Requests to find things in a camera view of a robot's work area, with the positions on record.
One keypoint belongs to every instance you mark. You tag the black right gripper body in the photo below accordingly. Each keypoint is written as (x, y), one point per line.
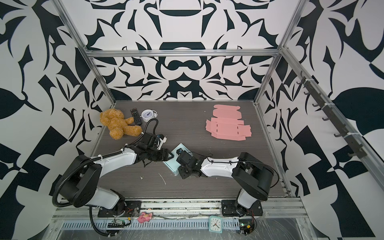
(184, 172)

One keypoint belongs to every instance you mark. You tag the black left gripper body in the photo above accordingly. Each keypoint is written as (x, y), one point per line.
(154, 155)

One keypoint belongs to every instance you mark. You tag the pink paper boxes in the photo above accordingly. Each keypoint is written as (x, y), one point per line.
(227, 124)

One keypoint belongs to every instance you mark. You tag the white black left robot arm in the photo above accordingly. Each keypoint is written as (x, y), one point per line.
(79, 185)

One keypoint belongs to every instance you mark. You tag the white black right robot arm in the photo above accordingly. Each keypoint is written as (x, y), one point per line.
(254, 177)

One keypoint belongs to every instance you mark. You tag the black remote control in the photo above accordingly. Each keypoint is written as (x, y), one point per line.
(136, 116)

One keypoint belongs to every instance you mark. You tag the white round alarm clock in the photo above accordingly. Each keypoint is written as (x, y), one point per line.
(148, 115)

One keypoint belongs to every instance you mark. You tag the brown teddy bear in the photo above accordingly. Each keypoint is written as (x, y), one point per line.
(118, 125)

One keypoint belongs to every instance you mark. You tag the green square clock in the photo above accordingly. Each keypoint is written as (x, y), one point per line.
(215, 224)

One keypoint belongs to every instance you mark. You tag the pink small toy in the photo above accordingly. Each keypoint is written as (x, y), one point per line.
(145, 217)

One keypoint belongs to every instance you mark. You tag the small electronics board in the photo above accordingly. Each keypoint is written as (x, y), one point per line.
(247, 226)

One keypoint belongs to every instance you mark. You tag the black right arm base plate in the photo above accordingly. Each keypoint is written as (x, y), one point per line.
(230, 208)

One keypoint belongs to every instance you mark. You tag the white slotted cable duct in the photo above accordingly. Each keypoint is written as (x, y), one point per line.
(186, 224)

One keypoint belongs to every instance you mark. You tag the black wall hook rail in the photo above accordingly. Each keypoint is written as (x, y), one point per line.
(334, 115)

